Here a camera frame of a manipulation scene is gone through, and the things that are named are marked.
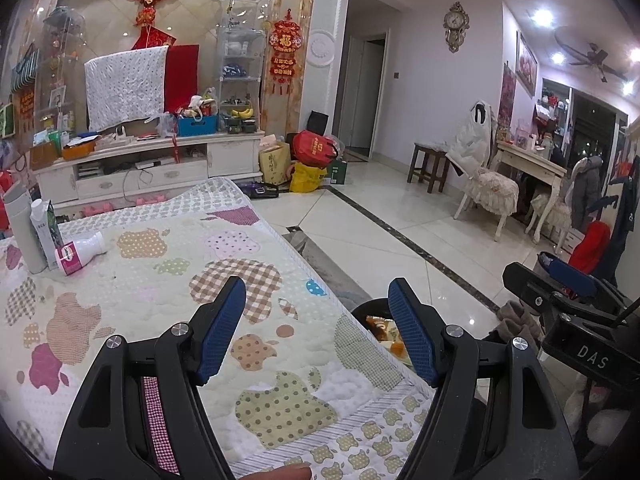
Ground red tasselled wall ornament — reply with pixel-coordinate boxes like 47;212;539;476
268;9;303;96

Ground white dressing table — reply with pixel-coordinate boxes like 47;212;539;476
495;140;568;246

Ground orange box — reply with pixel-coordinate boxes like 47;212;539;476
62;137;97;161

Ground grey thermos bottle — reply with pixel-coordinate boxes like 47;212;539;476
2;180;48;275

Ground brown plush slippers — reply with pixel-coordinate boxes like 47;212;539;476
496;300;546;343

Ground white TV cabinet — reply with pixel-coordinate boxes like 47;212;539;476
31;130;266;206

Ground dark hanging coat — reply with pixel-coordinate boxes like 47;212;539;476
607;155;640;233

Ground apple print quilted blanket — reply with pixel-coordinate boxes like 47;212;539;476
0;177;436;480

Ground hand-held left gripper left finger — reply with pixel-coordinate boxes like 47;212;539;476
52;276;248;480

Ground black bin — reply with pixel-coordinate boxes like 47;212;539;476
350;297;441;391

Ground ornate wall clock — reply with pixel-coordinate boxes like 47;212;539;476
443;2;471;54

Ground wall poster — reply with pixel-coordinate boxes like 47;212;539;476
497;62;517;126

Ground white chair floral cushion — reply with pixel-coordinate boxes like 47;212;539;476
447;100;521;243

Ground person's left hand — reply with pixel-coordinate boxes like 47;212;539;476
234;462;315;480

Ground striped tote bag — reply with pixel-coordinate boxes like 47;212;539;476
12;42;41;93

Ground red cloth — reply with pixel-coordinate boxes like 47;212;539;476
164;44;200;113

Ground red gold hanging banner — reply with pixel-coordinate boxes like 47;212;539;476
17;85;36;121

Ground yellow bag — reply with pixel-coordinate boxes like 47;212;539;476
289;161;328;193

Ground white floral stool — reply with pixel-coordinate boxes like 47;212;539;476
525;192;571;246

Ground framed wall picture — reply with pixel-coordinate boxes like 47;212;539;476
515;30;538;98

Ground blue plastic basket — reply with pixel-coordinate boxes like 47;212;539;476
177;115;219;137

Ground grey hanging coat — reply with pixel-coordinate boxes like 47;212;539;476
570;156;603;223

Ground ceiling fan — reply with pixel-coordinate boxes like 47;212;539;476
555;27;628;83

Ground person's right hand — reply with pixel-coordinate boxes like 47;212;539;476
565;375;633;443

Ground clear acrylic display shelf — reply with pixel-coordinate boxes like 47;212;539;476
217;0;266;126
42;7;86;131

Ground beige paper bag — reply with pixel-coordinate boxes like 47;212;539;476
258;141;292;185

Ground white quilted cover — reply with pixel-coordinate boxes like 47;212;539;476
84;45;170;132

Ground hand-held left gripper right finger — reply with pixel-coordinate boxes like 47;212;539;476
387;277;581;480

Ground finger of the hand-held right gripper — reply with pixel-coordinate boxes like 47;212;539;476
536;253;628;312
502;261;623;329

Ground orange snack packet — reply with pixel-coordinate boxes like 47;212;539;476
366;314;401;341

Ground green white drink carton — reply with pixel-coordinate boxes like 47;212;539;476
30;199;63;271

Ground red garment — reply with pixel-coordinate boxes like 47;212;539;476
567;220;613;271

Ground dark wooden stool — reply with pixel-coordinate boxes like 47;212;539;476
407;142;449;194

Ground white bottle pink label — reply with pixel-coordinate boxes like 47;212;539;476
54;231;107;277

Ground white puffer jacket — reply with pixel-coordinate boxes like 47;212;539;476
446;101;493;168

